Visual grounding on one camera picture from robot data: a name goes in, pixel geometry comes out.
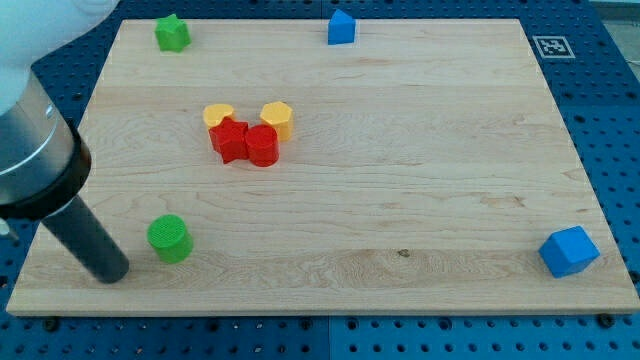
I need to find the blue cube block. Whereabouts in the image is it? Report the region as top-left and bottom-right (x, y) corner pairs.
(538, 226), (601, 278)

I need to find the green cylinder block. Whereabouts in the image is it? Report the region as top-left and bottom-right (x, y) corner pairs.
(147, 214), (193, 264)

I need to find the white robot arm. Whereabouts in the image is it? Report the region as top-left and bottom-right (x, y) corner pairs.
(1, 0), (129, 283)

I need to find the yellow heart block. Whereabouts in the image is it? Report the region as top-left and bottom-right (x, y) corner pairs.
(203, 103), (235, 129)

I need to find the yellow hexagon block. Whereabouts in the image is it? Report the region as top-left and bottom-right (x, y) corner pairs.
(260, 101), (294, 142)

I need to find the red cylinder block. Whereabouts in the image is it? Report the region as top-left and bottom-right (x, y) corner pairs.
(245, 124), (279, 167)

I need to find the blue house-shaped block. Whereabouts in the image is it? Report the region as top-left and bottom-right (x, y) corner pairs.
(327, 9), (356, 45)

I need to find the red star block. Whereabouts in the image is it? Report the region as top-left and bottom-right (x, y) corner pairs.
(208, 117), (249, 164)

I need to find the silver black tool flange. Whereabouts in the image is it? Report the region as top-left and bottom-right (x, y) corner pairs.
(1, 74), (91, 220)

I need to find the green star block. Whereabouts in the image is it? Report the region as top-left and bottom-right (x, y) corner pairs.
(154, 14), (191, 52)

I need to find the black white fiducial marker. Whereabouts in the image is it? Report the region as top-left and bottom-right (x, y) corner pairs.
(533, 35), (575, 59)

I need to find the wooden board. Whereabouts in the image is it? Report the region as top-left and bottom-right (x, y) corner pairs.
(7, 19), (639, 317)

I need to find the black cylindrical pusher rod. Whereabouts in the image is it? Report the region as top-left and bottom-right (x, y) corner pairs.
(42, 196), (129, 284)

